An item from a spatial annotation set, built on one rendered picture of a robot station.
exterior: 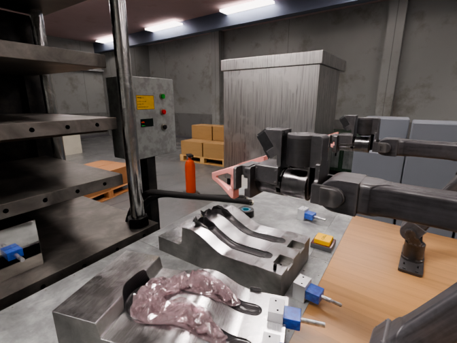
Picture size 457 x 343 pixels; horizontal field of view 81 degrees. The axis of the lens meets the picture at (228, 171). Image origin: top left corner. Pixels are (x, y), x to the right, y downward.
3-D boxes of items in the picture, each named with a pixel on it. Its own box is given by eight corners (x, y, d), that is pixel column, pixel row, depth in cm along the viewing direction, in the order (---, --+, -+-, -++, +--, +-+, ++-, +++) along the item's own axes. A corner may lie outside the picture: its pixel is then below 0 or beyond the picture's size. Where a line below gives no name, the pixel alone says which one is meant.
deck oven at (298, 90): (333, 182, 457) (346, 60, 407) (309, 203, 362) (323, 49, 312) (256, 169, 541) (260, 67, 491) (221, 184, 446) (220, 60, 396)
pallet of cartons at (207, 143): (223, 168, 549) (223, 130, 529) (177, 160, 624) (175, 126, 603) (247, 160, 624) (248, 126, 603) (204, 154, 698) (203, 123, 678)
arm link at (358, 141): (351, 133, 97) (373, 135, 93) (355, 132, 102) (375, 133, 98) (349, 152, 99) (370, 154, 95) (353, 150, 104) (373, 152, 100)
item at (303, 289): (343, 308, 74) (345, 292, 73) (338, 319, 71) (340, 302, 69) (298, 288, 82) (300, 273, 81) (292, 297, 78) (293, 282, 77)
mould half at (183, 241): (308, 258, 98) (311, 224, 94) (279, 302, 77) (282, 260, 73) (201, 224, 124) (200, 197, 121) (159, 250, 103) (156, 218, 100)
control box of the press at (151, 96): (188, 306, 182) (177, 79, 144) (153, 337, 158) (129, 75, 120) (164, 293, 194) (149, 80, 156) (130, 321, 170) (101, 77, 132)
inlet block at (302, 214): (327, 223, 125) (328, 212, 124) (322, 226, 122) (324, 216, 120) (301, 216, 134) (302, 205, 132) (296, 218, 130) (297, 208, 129)
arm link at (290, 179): (276, 164, 51) (311, 169, 47) (288, 158, 55) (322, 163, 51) (275, 198, 53) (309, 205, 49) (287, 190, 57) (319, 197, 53)
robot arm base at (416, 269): (401, 250, 89) (426, 256, 85) (406, 227, 105) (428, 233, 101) (397, 270, 91) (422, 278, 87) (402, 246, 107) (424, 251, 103)
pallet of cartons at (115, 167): (107, 181, 463) (105, 158, 452) (142, 188, 425) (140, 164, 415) (36, 203, 366) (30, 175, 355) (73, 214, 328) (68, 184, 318)
